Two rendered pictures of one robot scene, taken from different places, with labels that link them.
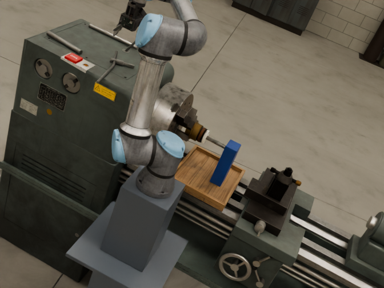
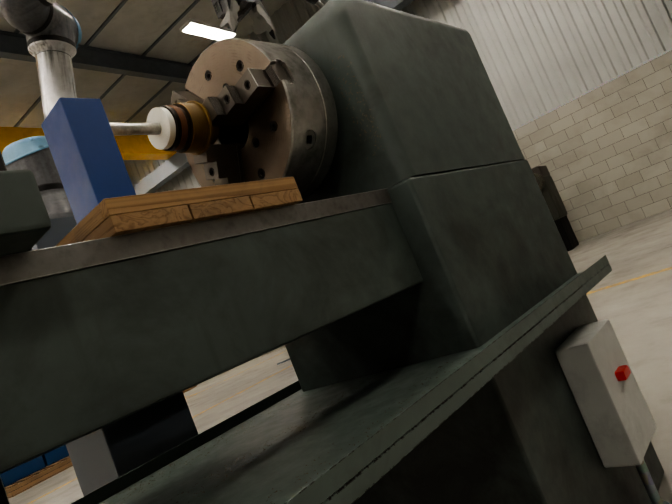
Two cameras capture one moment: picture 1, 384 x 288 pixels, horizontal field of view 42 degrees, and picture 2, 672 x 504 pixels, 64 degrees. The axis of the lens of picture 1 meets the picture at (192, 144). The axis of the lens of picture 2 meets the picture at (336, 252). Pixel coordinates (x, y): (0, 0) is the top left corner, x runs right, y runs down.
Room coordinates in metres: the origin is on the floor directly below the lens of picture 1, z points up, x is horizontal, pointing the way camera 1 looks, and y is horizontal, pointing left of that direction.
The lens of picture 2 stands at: (2.67, -0.70, 0.71)
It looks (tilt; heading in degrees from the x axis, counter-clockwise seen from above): 5 degrees up; 120
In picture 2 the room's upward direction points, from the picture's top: 22 degrees counter-clockwise
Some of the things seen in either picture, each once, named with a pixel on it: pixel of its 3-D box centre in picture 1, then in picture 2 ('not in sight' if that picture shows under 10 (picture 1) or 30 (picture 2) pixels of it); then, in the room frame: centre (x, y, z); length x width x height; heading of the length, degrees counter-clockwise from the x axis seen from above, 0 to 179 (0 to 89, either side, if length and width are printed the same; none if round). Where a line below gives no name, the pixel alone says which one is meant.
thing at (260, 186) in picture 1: (267, 196); not in sight; (1.92, -0.42, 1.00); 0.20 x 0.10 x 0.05; 80
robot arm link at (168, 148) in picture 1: (165, 151); (36, 167); (1.53, 0.08, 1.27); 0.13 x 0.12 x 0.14; 115
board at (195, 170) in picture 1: (208, 175); (154, 246); (2.05, -0.13, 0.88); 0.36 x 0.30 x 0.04; 170
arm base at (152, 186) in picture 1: (158, 175); (51, 212); (1.53, 0.07, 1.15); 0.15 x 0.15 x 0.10
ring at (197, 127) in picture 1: (196, 131); (187, 128); (2.07, 0.00, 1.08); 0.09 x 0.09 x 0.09; 80
